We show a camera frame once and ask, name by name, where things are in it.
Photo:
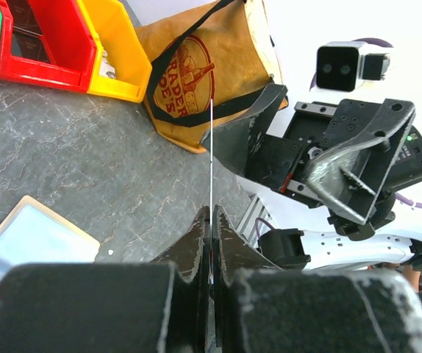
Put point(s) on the black card in red bin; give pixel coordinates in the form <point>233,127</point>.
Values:
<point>24,18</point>

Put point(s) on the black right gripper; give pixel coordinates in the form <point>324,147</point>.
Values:
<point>351,158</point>

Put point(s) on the yellow plastic bin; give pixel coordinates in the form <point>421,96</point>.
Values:
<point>112,31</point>

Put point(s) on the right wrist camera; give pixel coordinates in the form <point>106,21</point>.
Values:
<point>345,65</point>

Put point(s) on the red plastic bin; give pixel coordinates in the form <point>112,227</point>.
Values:
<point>67,41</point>

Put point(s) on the beige card holder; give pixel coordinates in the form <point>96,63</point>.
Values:
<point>33,233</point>

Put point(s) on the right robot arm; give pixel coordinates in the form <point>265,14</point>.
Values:
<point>400,241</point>

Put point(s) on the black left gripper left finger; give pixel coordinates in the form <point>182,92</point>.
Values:
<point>159,306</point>

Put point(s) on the yellow canvas tote bag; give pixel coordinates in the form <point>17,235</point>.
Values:
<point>209,64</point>

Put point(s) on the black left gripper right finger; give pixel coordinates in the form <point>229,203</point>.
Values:
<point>264,302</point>

